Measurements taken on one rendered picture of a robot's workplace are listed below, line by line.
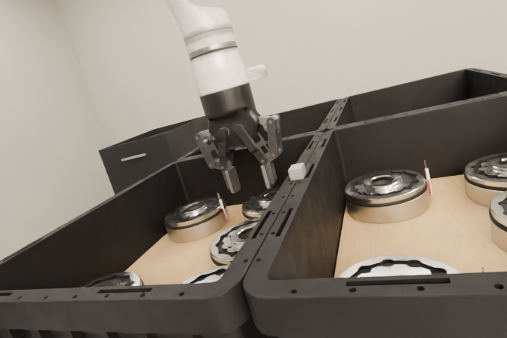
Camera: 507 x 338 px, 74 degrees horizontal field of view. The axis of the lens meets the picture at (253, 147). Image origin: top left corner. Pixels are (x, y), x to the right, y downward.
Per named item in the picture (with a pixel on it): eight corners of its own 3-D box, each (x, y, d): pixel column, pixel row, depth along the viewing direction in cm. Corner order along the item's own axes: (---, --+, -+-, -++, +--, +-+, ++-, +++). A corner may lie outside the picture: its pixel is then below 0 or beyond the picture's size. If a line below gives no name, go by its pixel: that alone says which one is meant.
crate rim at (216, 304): (243, 336, 18) (230, 298, 18) (-64, 327, 29) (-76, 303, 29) (328, 144, 54) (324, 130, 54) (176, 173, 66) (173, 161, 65)
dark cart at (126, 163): (211, 281, 195) (161, 134, 178) (146, 287, 208) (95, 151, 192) (241, 230, 252) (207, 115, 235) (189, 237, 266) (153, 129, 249)
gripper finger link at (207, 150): (207, 128, 53) (226, 159, 53) (198, 133, 54) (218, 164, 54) (197, 132, 51) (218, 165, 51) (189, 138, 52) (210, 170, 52)
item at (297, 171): (303, 179, 33) (300, 167, 33) (290, 181, 34) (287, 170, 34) (306, 173, 35) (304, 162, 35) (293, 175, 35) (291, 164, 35)
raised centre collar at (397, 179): (404, 188, 41) (404, 183, 41) (364, 193, 43) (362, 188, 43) (400, 174, 46) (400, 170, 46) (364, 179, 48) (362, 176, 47)
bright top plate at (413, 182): (432, 197, 38) (431, 192, 38) (342, 208, 42) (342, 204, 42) (419, 168, 47) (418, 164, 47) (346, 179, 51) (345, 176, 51)
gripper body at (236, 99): (185, 96, 47) (204, 158, 49) (237, 80, 43) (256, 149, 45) (211, 88, 53) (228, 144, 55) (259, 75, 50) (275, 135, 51)
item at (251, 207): (296, 214, 44) (296, 210, 44) (231, 219, 48) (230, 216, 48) (314, 185, 52) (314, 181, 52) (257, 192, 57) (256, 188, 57)
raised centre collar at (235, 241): (266, 244, 37) (265, 239, 37) (225, 250, 38) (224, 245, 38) (273, 224, 42) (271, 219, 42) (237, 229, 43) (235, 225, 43)
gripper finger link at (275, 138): (265, 117, 46) (265, 158, 47) (278, 118, 45) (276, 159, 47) (272, 113, 48) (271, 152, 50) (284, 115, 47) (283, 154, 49)
